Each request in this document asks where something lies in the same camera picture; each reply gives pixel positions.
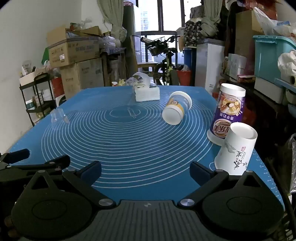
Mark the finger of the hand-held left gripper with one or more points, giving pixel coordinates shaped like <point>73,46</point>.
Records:
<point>49,163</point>
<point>17,154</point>

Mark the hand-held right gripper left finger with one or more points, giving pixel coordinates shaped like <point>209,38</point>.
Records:
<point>90,173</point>

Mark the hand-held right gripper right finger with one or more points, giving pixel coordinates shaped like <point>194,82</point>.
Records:
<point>199,173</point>

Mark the blue and yellow paper cup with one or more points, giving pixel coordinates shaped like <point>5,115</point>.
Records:
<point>177,107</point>

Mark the white ink-print paper cup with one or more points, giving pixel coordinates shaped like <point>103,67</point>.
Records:
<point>235,150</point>

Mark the clear plastic cup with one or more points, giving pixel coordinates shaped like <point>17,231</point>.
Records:
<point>59,116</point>

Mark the purple printed paper cup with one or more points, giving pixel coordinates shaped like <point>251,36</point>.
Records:
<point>227,114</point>

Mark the blue silicone baking mat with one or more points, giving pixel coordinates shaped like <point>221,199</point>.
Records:
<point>129,143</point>

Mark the black rolling cart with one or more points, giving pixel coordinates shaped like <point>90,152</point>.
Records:
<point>37,99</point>

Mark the red container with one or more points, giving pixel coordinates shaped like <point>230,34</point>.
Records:
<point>57,87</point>

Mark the white tray box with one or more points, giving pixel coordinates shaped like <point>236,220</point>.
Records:
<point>31,77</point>

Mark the large brown cardboard box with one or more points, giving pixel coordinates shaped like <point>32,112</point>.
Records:
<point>83,75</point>

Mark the white tissue box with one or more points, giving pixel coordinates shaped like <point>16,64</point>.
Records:
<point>147,93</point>

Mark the red bucket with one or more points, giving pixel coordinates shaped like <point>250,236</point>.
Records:
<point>184,77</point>

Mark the white cabinet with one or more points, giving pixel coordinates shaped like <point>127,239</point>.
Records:
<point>209,66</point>

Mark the white storage box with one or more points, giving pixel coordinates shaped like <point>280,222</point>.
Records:
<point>269,90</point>

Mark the wooden side table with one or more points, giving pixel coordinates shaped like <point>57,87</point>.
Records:
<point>113,66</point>

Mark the small white carton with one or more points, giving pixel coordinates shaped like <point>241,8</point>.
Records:
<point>235,66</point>

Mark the printed cardboard box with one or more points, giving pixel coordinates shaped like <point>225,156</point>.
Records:
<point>74,52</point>

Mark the bicycle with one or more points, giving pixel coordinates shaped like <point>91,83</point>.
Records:
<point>165,60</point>

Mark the pack of clear bottles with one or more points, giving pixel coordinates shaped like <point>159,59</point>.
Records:
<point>109,42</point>

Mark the open cardboard box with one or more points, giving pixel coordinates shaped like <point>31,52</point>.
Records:
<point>76,32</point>

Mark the teal storage bin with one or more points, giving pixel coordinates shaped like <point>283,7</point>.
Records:
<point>269,55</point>

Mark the dark floral cloth bundle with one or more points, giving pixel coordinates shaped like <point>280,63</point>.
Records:
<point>193,32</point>

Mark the crumpled white plastic bag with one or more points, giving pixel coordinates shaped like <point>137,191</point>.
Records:
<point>288,63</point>

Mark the tall brown cardboard box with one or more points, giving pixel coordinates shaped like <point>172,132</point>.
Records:
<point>245,34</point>

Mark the pale green curtain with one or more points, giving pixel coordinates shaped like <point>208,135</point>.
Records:
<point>113,18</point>
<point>210,19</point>

